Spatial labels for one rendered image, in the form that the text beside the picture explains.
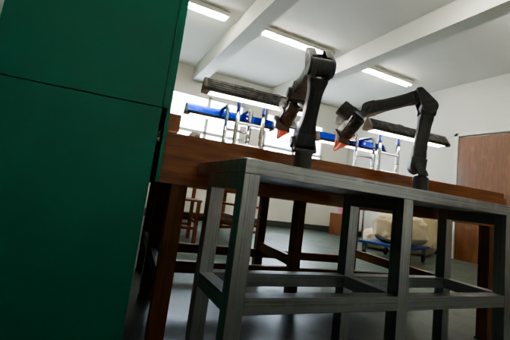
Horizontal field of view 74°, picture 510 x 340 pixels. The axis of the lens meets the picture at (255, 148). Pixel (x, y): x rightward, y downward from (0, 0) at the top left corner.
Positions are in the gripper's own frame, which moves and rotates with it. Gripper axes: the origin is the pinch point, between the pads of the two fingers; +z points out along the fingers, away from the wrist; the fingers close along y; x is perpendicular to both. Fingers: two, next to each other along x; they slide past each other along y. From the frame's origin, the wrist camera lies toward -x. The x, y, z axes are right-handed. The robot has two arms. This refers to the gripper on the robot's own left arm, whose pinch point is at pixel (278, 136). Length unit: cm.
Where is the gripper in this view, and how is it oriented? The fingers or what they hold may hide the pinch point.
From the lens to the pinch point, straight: 153.9
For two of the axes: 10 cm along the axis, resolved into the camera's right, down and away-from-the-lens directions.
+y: -9.3, -1.7, -3.3
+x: 1.3, 6.9, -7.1
